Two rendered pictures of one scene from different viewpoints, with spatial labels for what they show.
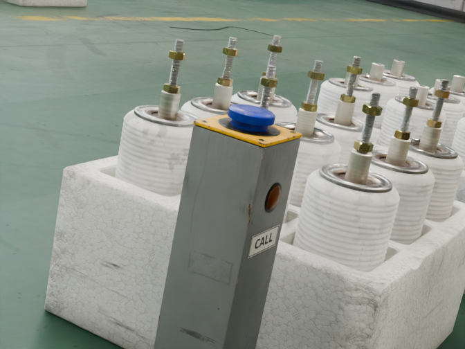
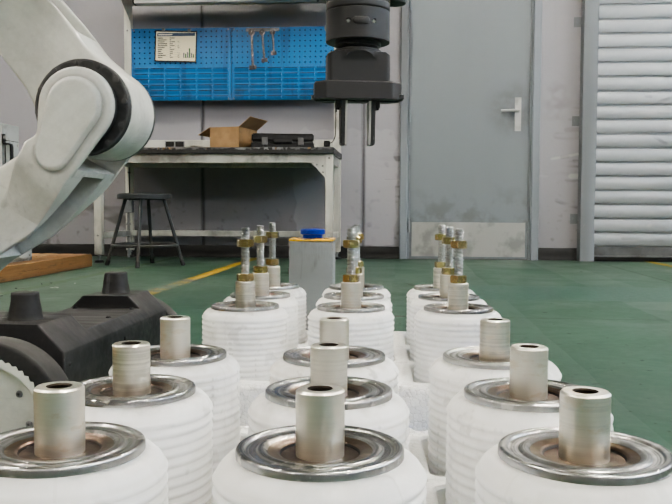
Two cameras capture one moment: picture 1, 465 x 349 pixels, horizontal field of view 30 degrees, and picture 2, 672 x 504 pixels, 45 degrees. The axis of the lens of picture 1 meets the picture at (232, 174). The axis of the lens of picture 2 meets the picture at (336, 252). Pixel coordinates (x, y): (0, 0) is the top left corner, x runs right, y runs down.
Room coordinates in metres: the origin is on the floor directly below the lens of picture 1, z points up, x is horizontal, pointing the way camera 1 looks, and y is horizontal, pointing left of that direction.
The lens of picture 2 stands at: (1.93, -0.52, 0.36)
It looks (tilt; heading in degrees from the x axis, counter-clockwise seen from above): 3 degrees down; 155
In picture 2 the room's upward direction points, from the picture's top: straight up
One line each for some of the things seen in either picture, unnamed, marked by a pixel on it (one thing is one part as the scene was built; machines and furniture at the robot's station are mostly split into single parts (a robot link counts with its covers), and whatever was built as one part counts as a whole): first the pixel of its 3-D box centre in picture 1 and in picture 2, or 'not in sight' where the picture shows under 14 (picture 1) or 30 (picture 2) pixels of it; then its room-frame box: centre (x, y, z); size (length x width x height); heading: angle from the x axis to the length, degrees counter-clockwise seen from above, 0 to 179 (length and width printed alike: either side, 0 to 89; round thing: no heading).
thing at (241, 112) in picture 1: (250, 120); (312, 234); (0.72, -0.01, 0.32); 0.04 x 0.04 x 0.02
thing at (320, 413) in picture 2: (457, 84); (320, 424); (1.59, -0.37, 0.26); 0.02 x 0.02 x 0.03
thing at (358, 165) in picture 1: (358, 167); (272, 277); (0.85, -0.12, 0.26); 0.02 x 0.02 x 0.03
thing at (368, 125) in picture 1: (367, 129); (272, 249); (0.85, -0.12, 0.30); 0.01 x 0.01 x 0.08
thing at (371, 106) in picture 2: not in sight; (373, 123); (0.91, 0.00, 0.48); 0.03 x 0.02 x 0.06; 160
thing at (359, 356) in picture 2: (418, 104); (334, 357); (1.38, -0.27, 0.25); 0.08 x 0.08 x 0.01
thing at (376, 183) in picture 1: (355, 179); (272, 287); (0.85, -0.12, 0.25); 0.08 x 0.08 x 0.01
